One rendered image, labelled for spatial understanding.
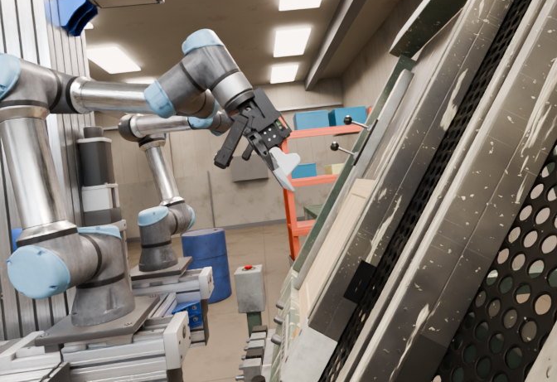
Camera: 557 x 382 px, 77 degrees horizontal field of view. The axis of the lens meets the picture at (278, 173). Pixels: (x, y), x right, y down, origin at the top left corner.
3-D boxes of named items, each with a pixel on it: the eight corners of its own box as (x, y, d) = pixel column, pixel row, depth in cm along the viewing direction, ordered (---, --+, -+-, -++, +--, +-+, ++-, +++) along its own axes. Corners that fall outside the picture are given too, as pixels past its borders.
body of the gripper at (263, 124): (294, 134, 68) (259, 82, 68) (258, 159, 68) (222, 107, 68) (291, 138, 76) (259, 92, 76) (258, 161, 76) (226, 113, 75)
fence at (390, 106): (302, 287, 143) (293, 282, 143) (409, 76, 141) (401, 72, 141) (302, 292, 138) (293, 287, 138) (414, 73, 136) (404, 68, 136)
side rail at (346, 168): (312, 276, 167) (292, 265, 168) (418, 68, 165) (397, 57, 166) (313, 280, 161) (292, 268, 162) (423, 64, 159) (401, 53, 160)
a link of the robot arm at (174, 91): (179, 125, 81) (217, 97, 79) (153, 119, 70) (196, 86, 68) (162, 98, 82) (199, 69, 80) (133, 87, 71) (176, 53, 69)
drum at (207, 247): (232, 286, 450) (225, 224, 450) (232, 300, 398) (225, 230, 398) (190, 293, 442) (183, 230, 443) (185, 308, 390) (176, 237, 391)
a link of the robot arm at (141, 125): (102, 113, 143) (204, 99, 124) (123, 116, 153) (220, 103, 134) (104, 142, 143) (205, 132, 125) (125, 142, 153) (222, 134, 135)
